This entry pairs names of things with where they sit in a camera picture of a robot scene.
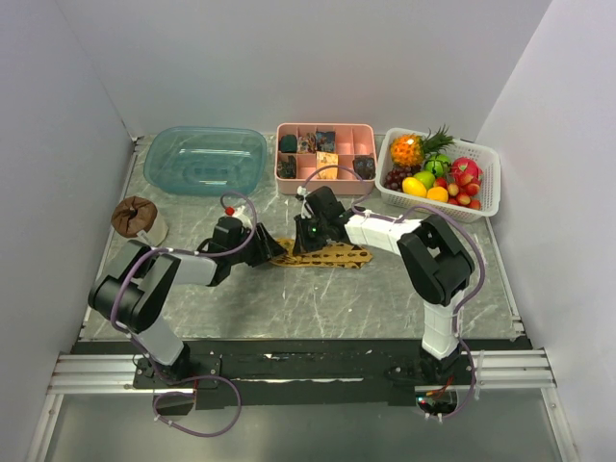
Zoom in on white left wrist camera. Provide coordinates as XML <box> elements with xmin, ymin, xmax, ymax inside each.
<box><xmin>225</xmin><ymin>206</ymin><xmax>253</xmax><ymax>228</ymax></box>

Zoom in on multicolour patterned rolled tie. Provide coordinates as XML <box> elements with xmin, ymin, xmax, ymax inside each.
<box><xmin>297</xmin><ymin>133</ymin><xmax>317</xmax><ymax>153</ymax></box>

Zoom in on dark green rolled tie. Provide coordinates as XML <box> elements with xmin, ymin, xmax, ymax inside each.
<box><xmin>278</xmin><ymin>134</ymin><xmax>298</xmax><ymax>153</ymax></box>

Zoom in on dark rolled tie right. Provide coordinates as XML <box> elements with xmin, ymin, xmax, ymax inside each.
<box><xmin>352</xmin><ymin>155</ymin><xmax>376</xmax><ymax>180</ymax></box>

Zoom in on lime green toy fruit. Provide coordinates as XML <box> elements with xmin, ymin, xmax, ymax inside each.
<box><xmin>414</xmin><ymin>170</ymin><xmax>436</xmax><ymax>190</ymax></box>

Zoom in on yellow rolled tie in box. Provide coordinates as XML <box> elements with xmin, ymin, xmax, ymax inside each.
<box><xmin>316</xmin><ymin>151</ymin><xmax>339</xmax><ymax>180</ymax></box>

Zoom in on orange toy fruit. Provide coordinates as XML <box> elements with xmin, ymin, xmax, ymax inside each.
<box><xmin>425</xmin><ymin>187</ymin><xmax>449</xmax><ymax>203</ymax></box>

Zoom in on blue patterned rolled tie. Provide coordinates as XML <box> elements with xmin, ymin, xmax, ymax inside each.
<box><xmin>316</xmin><ymin>130</ymin><xmax>336</xmax><ymax>153</ymax></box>

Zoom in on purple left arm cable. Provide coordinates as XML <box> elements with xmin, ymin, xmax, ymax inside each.
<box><xmin>109</xmin><ymin>191</ymin><xmax>259</xmax><ymax>438</ymax></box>

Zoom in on pink toy dragon fruit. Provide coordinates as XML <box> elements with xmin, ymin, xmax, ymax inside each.
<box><xmin>450</xmin><ymin>157</ymin><xmax>483</xmax><ymax>186</ymax></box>

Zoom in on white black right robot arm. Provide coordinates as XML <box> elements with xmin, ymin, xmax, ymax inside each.
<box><xmin>293</xmin><ymin>187</ymin><xmax>475</xmax><ymax>384</ymax></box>

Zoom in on white plastic fruit basket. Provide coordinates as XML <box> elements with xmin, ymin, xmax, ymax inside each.
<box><xmin>375</xmin><ymin>128</ymin><xmax>501</xmax><ymax>222</ymax></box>

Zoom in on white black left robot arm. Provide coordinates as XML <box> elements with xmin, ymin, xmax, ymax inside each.
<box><xmin>88</xmin><ymin>217</ymin><xmax>286</xmax><ymax>387</ymax></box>

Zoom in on purple toy grapes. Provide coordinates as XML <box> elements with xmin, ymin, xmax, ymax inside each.
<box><xmin>384</xmin><ymin>166</ymin><xmax>421</xmax><ymax>192</ymax></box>

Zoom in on orange toy pineapple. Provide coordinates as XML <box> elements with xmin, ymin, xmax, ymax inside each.
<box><xmin>390</xmin><ymin>126</ymin><xmax>454</xmax><ymax>167</ymax></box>

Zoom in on yellow toy mango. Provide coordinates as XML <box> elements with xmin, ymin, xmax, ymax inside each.
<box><xmin>401</xmin><ymin>176</ymin><xmax>427</xmax><ymax>198</ymax></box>

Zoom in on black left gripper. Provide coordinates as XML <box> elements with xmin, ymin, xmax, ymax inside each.
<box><xmin>228</xmin><ymin>222</ymin><xmax>288</xmax><ymax>267</ymax></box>

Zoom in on teal transparent plastic tub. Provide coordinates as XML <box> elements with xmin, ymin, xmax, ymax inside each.
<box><xmin>143</xmin><ymin>126</ymin><xmax>268</xmax><ymax>196</ymax></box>

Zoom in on yellow beetle print tie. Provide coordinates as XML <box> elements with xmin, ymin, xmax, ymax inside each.
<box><xmin>270</xmin><ymin>238</ymin><xmax>372</xmax><ymax>270</ymax></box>

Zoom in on black rolled tie left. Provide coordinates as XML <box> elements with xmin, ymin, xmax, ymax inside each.
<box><xmin>276</xmin><ymin>155</ymin><xmax>297</xmax><ymax>179</ymax></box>

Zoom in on pink divided organizer box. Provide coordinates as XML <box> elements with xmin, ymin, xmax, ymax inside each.
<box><xmin>274</xmin><ymin>122</ymin><xmax>376</xmax><ymax>195</ymax></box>

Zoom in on brown white rolled cloth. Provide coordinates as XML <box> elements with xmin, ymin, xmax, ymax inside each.
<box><xmin>111</xmin><ymin>195</ymin><xmax>168</xmax><ymax>246</ymax></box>

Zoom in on black aluminium mounting rail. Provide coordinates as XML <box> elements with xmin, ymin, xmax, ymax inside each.
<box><xmin>48</xmin><ymin>337</ymin><xmax>555</xmax><ymax>410</ymax></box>

